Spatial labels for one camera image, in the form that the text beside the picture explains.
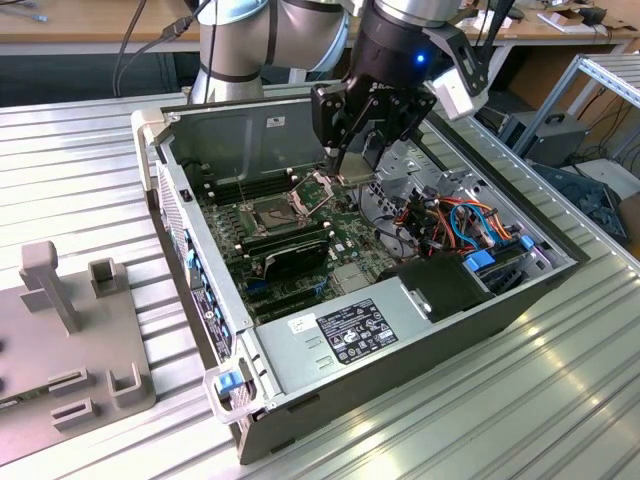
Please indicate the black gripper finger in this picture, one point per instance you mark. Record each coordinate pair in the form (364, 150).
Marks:
(417, 110)
(327, 115)

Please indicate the silver CPU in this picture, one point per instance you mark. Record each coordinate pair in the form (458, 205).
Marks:
(356, 172)

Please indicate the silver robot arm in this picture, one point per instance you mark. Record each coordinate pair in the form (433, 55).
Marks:
(240, 55)

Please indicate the CPU socket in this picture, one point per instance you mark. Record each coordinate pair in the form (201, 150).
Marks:
(272, 215)

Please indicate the white case sticker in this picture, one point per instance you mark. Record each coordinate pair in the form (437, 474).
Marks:
(276, 121)

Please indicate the silver drive cage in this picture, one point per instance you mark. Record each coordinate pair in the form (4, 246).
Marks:
(405, 180)

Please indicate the white box with red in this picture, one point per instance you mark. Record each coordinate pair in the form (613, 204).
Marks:
(472, 17)

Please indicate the black stand pole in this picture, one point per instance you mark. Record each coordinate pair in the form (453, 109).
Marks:
(502, 15)

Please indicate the green motherboard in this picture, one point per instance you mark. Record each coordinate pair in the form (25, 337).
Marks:
(350, 240)

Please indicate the grey equipment box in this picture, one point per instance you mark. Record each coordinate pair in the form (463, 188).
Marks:
(557, 142)

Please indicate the black graphics card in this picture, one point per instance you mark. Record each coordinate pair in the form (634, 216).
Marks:
(295, 262)

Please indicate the blue disk carrier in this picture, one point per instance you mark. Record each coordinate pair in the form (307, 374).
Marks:
(479, 262)
(526, 243)

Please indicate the silver chipset heatsink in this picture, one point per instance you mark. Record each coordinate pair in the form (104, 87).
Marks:
(350, 279)

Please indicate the open cardboard box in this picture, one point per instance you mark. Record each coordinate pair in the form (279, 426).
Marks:
(560, 21)

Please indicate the dark teal panel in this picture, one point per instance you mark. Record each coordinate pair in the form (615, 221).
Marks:
(570, 185)

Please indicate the black plastic shroud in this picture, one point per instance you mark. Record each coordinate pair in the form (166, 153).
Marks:
(440, 287)

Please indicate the blue expansion slot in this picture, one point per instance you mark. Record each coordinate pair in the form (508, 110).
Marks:
(256, 286)

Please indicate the black expansion slot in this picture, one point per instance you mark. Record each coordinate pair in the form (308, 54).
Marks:
(290, 310)
(285, 297)

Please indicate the small black device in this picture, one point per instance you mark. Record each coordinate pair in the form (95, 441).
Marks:
(595, 16)

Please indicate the brown cardboard box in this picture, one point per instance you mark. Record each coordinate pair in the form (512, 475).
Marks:
(631, 220)

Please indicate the silver power supply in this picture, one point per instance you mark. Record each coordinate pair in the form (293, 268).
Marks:
(295, 360)

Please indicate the wooden desk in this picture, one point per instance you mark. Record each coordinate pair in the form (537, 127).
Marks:
(75, 25)

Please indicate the grey open PC case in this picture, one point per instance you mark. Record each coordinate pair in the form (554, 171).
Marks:
(400, 385)

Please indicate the blue case latch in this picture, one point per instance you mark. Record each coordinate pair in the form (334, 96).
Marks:
(227, 384)

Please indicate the grey parts rack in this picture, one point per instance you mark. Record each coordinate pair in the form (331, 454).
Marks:
(100, 340)

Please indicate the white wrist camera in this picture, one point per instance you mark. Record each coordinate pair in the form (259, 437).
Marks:
(457, 97)

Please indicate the black camera bracket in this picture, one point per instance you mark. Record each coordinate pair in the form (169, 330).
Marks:
(467, 55)

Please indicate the aluminium profile frame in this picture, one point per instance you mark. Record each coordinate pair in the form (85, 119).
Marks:
(607, 70)

